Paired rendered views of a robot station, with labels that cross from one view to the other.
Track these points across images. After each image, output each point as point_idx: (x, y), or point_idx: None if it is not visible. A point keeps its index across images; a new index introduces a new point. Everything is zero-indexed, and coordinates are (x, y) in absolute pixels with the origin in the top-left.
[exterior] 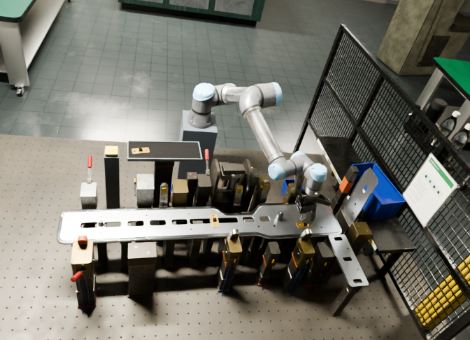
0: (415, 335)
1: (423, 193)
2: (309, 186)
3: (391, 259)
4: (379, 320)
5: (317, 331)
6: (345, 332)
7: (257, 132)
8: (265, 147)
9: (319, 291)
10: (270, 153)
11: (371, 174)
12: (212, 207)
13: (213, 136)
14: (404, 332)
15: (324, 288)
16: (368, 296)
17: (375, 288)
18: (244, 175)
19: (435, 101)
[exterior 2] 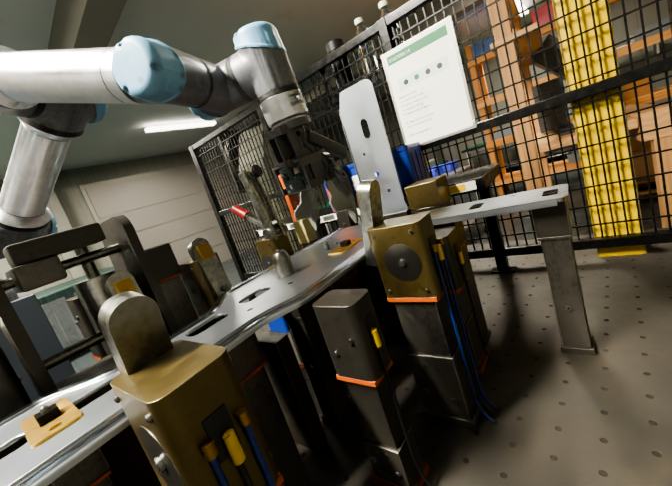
0: (661, 257)
1: (426, 100)
2: (269, 85)
3: (492, 222)
4: (615, 288)
5: (664, 408)
6: (662, 346)
7: (30, 64)
8: (74, 61)
9: (505, 353)
10: (96, 55)
11: (351, 94)
12: (41, 398)
13: (29, 309)
14: (654, 267)
15: (502, 342)
16: (546, 289)
17: (530, 279)
18: (126, 265)
19: (328, 42)
